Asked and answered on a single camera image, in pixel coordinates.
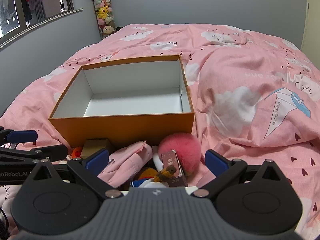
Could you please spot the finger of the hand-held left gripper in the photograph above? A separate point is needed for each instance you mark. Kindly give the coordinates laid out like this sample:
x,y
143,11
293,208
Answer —
x,y
21,136
37,152

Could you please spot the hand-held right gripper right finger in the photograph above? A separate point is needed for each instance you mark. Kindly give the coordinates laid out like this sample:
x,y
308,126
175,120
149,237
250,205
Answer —
x,y
215,160

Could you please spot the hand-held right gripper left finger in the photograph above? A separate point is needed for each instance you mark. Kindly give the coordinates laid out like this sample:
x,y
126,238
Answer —
x,y
96,158

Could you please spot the pink cloth pouch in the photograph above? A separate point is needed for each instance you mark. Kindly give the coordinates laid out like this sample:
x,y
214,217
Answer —
x,y
130,160

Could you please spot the orange cardboard box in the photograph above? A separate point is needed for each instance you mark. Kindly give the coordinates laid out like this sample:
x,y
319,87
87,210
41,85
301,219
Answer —
x,y
120,130

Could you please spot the orange and blue plush toy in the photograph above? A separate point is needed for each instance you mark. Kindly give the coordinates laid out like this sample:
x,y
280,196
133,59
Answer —
x,y
147,173

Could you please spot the small gold box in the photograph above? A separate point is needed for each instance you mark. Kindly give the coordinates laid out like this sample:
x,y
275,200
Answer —
x,y
95,146

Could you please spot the small orange toy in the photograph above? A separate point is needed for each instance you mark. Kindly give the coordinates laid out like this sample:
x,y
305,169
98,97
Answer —
x,y
77,152

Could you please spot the pink fluffy ball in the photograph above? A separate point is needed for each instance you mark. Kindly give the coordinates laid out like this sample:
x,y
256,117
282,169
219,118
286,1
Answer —
x,y
180,142

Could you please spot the pink cloud print blanket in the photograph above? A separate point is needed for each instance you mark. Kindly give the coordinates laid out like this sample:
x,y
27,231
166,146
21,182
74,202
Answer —
x,y
237,62

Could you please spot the window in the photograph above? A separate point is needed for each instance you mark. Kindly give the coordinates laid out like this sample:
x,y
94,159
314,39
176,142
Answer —
x,y
10,5

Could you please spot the clear tube of plush toys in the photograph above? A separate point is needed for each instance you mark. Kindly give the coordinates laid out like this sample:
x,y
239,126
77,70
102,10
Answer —
x,y
103,12

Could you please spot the cream door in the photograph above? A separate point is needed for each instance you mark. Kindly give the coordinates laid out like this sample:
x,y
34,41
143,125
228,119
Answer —
x,y
312,17

